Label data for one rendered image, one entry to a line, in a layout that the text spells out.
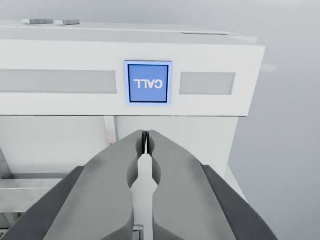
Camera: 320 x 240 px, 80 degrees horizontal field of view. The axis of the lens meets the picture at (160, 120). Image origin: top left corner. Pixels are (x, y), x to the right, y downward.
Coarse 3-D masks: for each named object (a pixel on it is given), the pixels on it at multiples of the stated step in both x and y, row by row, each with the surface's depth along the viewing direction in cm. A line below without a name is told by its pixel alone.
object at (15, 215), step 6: (0, 150) 44; (0, 156) 44; (0, 162) 44; (6, 162) 46; (0, 168) 44; (6, 168) 46; (0, 174) 44; (6, 174) 46; (12, 216) 51; (18, 216) 51
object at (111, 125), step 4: (104, 116) 38; (108, 116) 38; (112, 116) 38; (116, 116) 41; (104, 120) 39; (108, 120) 39; (112, 120) 39; (116, 120) 41; (108, 124) 39; (112, 124) 39; (116, 124) 41; (108, 128) 40; (112, 128) 40; (116, 128) 41; (108, 132) 40; (112, 132) 40; (116, 132) 41; (108, 136) 40; (112, 136) 40; (116, 136) 41; (108, 140) 41; (112, 140) 41; (116, 140) 41; (108, 144) 41
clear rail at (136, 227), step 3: (135, 225) 47; (138, 225) 48; (0, 228) 46; (3, 228) 46; (6, 228) 46; (135, 228) 47; (138, 228) 47; (141, 228) 47; (0, 231) 45; (3, 231) 45
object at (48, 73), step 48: (0, 48) 22; (48, 48) 22; (96, 48) 22; (144, 48) 22; (192, 48) 23; (240, 48) 23; (0, 96) 24; (48, 96) 24; (96, 96) 25; (192, 96) 25; (240, 96) 26
